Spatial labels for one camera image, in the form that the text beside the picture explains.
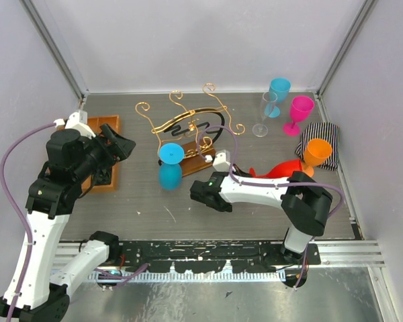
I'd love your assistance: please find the striped cloth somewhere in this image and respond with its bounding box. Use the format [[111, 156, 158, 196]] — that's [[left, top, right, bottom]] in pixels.
[[295, 122, 340, 171]]

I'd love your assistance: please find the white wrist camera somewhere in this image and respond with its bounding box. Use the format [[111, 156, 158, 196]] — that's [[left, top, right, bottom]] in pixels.
[[54, 109, 96, 139], [204, 150, 231, 172]]

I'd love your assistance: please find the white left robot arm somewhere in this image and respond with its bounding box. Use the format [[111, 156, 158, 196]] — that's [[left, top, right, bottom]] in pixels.
[[0, 124, 136, 321]]

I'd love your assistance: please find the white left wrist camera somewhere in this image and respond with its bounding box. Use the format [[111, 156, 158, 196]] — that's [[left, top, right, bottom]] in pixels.
[[54, 109, 96, 139]]

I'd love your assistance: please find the light blue wine glass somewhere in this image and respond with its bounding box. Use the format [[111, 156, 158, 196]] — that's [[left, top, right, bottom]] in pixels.
[[266, 77, 291, 118]]

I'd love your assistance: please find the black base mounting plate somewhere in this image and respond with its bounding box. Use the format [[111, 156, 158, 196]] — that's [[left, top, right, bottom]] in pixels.
[[80, 239, 323, 274]]

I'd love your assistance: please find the aluminium frame rail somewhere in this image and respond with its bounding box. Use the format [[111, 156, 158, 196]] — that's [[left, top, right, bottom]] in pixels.
[[19, 239, 387, 284]]

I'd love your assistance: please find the wooden compartment tray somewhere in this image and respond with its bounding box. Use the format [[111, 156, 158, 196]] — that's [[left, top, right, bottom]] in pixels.
[[85, 115, 122, 195]]

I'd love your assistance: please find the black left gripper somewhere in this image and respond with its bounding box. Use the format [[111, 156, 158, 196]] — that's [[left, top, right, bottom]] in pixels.
[[75, 122, 136, 182]]

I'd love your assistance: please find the magenta wine glass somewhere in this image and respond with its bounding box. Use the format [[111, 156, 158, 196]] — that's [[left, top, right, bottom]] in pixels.
[[283, 95, 314, 136]]

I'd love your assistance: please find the clear wine glass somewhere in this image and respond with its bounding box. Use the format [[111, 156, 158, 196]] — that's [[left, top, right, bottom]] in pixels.
[[252, 91, 277, 138]]

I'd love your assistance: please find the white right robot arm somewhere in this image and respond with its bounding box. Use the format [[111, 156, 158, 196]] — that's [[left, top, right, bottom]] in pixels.
[[190, 171, 333, 264]]

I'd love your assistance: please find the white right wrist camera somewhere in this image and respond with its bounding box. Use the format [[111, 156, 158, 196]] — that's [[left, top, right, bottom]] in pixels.
[[204, 150, 231, 172]]

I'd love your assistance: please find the gold wire wine glass rack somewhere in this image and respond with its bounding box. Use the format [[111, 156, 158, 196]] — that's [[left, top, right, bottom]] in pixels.
[[135, 83, 246, 177]]

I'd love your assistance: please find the red wine glass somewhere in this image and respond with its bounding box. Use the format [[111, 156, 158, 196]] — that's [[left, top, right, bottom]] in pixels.
[[249, 159, 302, 179]]

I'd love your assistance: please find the blue wine glass front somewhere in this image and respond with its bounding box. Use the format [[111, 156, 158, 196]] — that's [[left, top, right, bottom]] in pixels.
[[159, 143, 184, 191]]

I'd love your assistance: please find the orange wine glass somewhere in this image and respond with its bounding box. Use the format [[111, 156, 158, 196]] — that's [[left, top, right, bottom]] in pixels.
[[302, 139, 332, 177]]

